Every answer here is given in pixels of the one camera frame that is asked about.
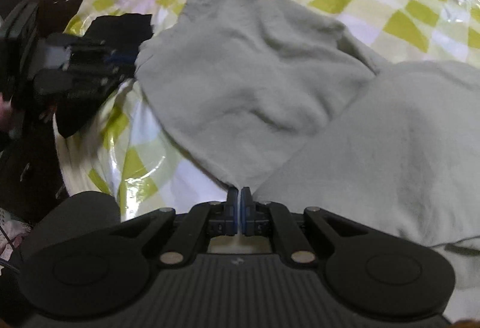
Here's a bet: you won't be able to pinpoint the grey-green pants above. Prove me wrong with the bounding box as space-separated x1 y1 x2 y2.
136 0 479 319

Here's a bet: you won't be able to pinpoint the left hand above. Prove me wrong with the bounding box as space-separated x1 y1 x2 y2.
0 93 14 133

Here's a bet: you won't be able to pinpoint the black cloth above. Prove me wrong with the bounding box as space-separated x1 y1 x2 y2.
56 13 153 138

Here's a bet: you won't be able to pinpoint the green checkered plastic sheet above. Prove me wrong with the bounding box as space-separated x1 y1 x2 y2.
55 0 479 220

